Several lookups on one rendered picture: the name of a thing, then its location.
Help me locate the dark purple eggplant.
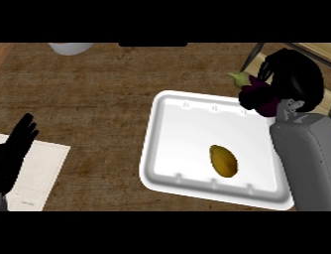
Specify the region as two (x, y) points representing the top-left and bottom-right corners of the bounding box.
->
(228, 71), (283, 118)

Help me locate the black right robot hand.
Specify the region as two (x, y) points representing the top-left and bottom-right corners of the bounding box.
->
(238, 48), (326, 114)

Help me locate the yellow-brown mango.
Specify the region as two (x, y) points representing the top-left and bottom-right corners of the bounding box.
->
(209, 144), (241, 179)

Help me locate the white plastic tray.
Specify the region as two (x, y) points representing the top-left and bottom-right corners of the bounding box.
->
(138, 89), (296, 211)

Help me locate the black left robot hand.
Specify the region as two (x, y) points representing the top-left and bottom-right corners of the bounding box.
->
(0, 112), (42, 196)

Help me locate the white paper sheet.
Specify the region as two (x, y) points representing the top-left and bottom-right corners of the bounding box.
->
(0, 130), (73, 212)

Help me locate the white round container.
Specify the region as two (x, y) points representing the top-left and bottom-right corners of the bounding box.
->
(48, 42), (95, 57)

